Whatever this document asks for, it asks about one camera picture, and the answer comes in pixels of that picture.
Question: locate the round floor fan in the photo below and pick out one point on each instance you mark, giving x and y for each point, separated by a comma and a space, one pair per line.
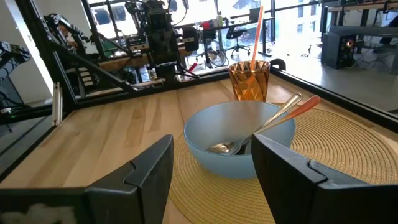
217, 53

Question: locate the black box with white labels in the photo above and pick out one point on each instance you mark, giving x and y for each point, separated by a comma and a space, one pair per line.
85, 76

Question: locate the round woven yellow placemat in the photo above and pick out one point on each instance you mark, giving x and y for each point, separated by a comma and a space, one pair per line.
326, 149

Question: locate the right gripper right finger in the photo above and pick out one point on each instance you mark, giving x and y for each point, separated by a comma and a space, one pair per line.
286, 186

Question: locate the black office chair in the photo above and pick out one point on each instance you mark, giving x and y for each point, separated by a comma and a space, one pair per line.
236, 34

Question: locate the silver aluminium bracket strip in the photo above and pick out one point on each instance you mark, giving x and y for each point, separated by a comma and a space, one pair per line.
57, 105

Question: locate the blue plastic bowl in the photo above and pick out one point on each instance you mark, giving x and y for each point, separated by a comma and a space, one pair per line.
217, 124

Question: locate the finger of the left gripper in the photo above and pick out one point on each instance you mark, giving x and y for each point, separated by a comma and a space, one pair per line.
190, 39
136, 42

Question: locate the computer tower with red light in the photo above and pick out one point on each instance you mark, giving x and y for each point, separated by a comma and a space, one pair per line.
335, 49

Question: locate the black aluminium table frame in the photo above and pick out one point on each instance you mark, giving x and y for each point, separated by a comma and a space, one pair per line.
70, 96

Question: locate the orange drinking straw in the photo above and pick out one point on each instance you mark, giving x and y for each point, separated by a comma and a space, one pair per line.
257, 34

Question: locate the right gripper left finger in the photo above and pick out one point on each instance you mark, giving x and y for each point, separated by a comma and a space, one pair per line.
146, 186

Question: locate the small red object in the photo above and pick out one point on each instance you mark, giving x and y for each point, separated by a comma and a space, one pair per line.
192, 67

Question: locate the silver metal fork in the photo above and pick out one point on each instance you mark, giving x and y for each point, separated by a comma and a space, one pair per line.
286, 107

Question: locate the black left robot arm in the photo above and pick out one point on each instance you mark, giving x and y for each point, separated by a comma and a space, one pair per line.
164, 73

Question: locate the amber faceted plastic cup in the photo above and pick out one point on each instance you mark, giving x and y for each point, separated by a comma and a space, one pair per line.
248, 84

